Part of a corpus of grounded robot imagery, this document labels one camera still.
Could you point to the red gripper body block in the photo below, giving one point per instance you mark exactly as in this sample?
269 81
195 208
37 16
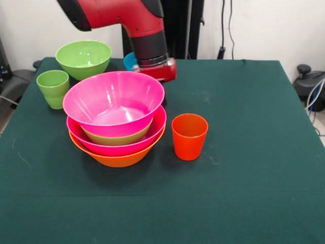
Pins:
163 72

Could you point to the light blue plastic bowl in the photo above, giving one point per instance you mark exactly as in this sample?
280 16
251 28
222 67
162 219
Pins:
129 62

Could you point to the red plastic cup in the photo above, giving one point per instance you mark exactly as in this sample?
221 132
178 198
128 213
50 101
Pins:
189 145

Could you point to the pink plastic bowl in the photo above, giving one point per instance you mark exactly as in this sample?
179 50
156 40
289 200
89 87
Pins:
114 101
119 150

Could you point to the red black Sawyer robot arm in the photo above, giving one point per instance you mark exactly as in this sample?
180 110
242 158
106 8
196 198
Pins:
127 17

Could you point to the dark green tablecloth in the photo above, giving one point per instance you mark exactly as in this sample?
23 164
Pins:
162 203

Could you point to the green plastic cup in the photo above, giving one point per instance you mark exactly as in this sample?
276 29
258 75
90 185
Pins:
52 89

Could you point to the black office chair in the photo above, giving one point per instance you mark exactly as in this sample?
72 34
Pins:
17 84
304 86

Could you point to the orange plastic bowl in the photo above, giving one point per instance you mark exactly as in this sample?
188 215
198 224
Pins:
119 161

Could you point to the green plastic bowl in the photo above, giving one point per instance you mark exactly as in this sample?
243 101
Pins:
116 138
83 56

